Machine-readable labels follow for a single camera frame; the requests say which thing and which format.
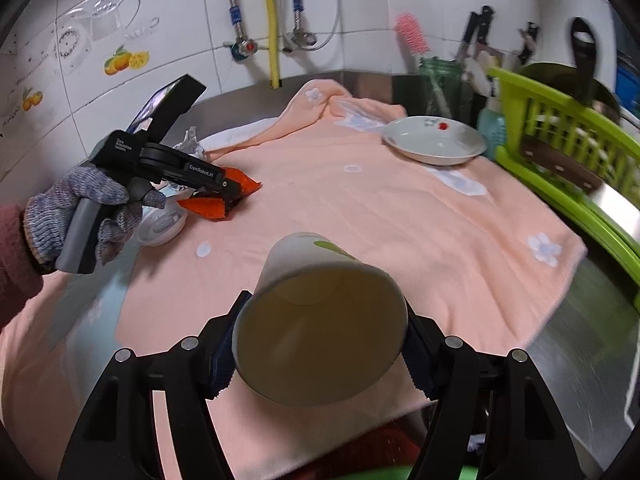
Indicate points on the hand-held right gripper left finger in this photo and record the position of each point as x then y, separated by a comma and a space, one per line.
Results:
222, 360

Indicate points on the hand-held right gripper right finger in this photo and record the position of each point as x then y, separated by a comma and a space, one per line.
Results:
417, 365

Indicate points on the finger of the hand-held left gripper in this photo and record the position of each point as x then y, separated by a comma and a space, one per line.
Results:
220, 199
229, 185

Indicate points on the orange snack wrapper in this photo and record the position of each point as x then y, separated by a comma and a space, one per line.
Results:
205, 210

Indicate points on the white paper cup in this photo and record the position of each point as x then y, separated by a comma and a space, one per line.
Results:
320, 335

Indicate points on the green plastic basket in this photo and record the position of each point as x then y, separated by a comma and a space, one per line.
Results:
450, 475

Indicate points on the person's left forearm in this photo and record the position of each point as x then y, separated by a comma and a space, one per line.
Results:
15, 260

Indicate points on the person's left hand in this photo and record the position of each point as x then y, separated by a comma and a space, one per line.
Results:
50, 215

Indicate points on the white round lid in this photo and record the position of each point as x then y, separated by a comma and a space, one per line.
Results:
160, 230

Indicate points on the peach flower towel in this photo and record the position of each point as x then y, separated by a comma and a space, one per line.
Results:
375, 210

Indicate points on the yellow pipe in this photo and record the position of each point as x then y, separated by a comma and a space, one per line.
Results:
271, 20

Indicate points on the white plate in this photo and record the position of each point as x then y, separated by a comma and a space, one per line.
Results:
430, 142

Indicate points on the pink bottle brush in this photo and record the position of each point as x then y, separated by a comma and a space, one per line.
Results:
412, 35

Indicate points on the green glass jar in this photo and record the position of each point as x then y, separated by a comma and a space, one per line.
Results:
450, 90

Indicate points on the teal bottle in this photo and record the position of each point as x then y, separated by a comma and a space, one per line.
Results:
490, 132

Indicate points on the green dish rack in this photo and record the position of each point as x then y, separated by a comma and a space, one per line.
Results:
550, 125

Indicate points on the black scissors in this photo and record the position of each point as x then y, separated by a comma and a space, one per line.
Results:
528, 40

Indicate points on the black ladle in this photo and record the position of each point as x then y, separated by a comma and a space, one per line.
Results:
584, 70

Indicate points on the blue container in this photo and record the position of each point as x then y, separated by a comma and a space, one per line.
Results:
627, 85

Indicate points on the metal wall valve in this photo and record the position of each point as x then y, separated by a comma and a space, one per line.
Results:
245, 49
302, 39

